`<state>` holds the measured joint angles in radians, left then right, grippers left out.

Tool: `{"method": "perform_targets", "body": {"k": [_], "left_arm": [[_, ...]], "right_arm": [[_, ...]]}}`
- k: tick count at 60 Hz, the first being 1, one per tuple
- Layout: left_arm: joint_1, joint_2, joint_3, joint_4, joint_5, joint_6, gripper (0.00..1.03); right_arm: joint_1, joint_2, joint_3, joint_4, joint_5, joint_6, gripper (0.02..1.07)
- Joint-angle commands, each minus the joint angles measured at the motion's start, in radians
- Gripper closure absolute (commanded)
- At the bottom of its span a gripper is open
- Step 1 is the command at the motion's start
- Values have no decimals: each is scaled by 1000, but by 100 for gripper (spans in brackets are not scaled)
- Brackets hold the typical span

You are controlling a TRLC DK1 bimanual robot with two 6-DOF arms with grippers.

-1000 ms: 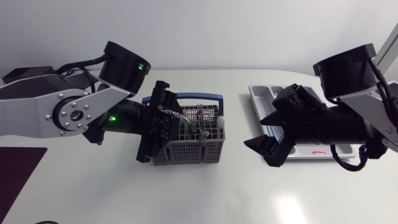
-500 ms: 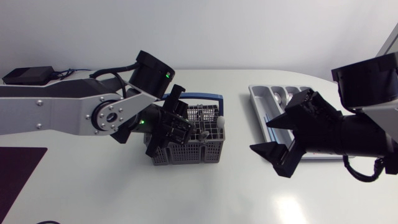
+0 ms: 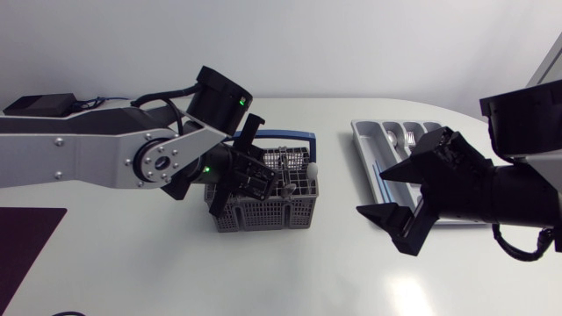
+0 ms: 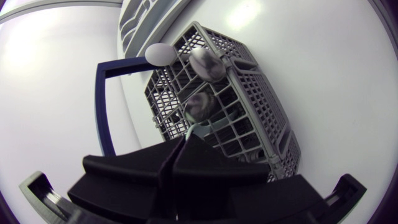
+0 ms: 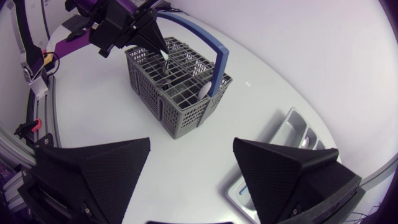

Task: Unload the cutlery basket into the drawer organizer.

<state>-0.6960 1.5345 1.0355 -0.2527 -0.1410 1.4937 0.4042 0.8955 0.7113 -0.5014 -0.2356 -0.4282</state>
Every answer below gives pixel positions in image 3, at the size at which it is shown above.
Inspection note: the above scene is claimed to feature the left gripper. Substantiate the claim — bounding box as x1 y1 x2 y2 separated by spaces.
208 112 266 219

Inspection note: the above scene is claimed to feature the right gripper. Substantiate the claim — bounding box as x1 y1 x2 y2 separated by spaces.
356 144 498 257

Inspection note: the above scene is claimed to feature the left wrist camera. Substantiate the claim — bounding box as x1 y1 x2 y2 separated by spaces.
237 154 279 203

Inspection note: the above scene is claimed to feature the black power brick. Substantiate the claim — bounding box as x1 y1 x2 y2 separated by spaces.
2 92 78 119

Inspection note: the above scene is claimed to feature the grey cutlery basket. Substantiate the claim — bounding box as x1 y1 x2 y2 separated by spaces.
203 128 321 233

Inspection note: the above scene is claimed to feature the grey cutlery tray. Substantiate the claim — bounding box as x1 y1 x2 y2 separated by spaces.
349 118 484 226

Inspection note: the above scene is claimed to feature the dark blue cable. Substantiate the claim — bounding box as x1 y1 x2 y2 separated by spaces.
69 96 130 111

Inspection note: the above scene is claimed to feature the dark mat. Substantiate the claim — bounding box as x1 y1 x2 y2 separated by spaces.
0 206 68 313

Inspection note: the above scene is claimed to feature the blue plastic knife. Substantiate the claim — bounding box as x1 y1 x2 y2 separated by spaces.
372 159 395 205

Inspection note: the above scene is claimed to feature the steel fork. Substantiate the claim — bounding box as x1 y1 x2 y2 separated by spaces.
403 130 419 155

